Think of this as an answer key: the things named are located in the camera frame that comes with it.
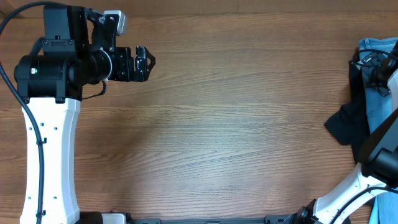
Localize light blue denim jeans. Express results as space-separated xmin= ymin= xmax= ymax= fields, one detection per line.
xmin=359 ymin=37 xmax=397 ymax=224

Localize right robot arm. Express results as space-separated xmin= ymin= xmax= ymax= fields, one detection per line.
xmin=283 ymin=37 xmax=397 ymax=223

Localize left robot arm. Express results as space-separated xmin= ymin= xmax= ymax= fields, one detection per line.
xmin=14 ymin=2 xmax=155 ymax=223

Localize black t-shirt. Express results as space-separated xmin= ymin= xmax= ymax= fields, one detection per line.
xmin=324 ymin=60 xmax=370 ymax=164

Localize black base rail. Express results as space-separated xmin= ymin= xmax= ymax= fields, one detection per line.
xmin=75 ymin=212 xmax=299 ymax=224

